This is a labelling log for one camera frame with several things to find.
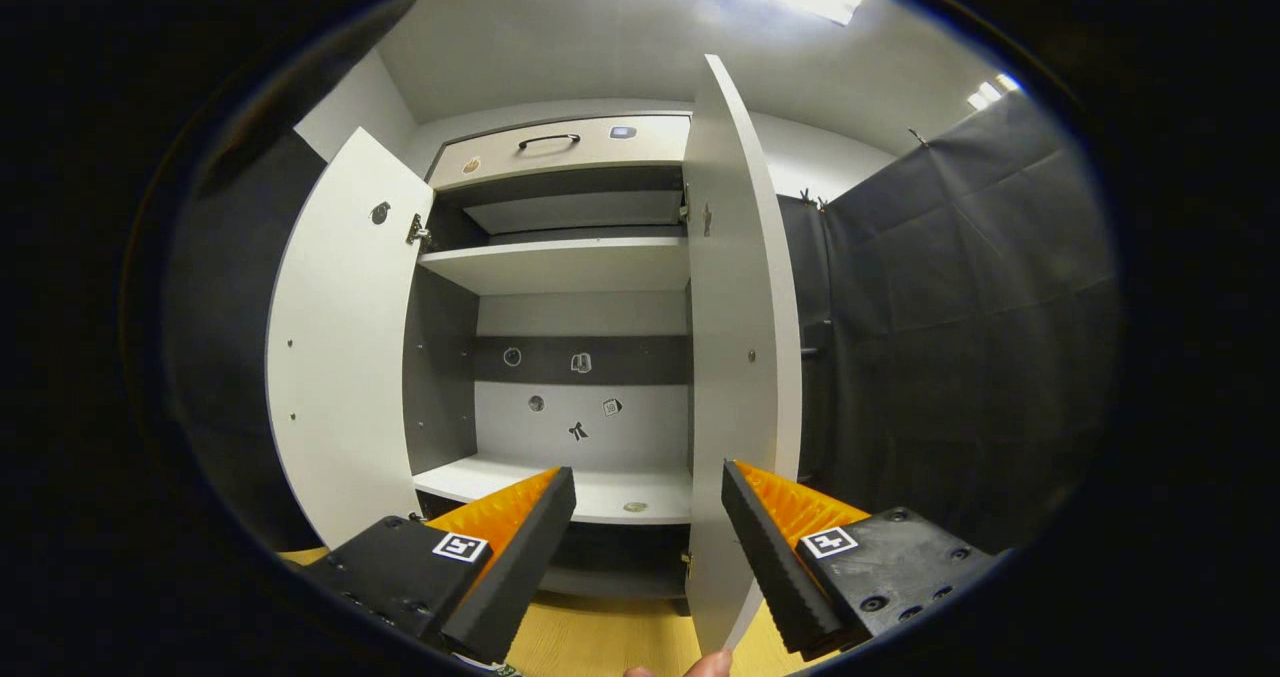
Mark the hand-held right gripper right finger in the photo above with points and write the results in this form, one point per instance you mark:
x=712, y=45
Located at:
x=770, y=567

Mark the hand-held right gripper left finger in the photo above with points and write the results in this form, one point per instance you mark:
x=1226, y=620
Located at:
x=525, y=557

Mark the white cabinet door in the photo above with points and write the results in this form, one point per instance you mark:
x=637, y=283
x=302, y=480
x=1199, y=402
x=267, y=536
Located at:
x=340, y=357
x=730, y=357

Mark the white cabinet shelf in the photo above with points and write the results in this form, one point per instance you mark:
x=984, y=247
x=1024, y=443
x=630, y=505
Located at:
x=610, y=497
x=560, y=267

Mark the white cabinet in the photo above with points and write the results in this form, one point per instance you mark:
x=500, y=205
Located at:
x=580, y=312

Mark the metal door hinge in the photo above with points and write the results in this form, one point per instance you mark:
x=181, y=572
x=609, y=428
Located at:
x=419, y=231

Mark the white cabinet drawer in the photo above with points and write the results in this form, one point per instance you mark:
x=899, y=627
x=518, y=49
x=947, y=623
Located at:
x=600, y=154

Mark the black cloth clip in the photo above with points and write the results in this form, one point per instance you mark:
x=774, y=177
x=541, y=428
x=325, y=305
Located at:
x=918, y=138
x=812, y=198

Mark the small ceiling light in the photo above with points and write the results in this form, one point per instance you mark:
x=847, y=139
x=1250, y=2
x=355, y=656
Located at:
x=992, y=92

